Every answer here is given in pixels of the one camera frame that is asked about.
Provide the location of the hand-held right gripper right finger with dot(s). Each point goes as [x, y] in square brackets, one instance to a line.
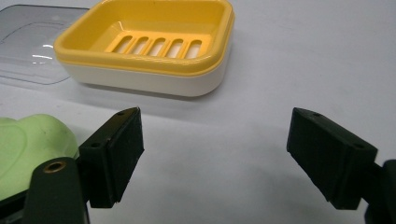
[330, 155]

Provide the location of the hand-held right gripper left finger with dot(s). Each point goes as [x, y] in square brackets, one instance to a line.
[113, 161]

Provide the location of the green soap bar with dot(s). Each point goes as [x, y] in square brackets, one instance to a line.
[28, 149]

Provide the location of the yellow and white soap dish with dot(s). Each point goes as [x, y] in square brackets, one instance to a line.
[149, 46]

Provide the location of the clear plastic soap dish lid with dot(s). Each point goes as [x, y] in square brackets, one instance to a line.
[28, 43]

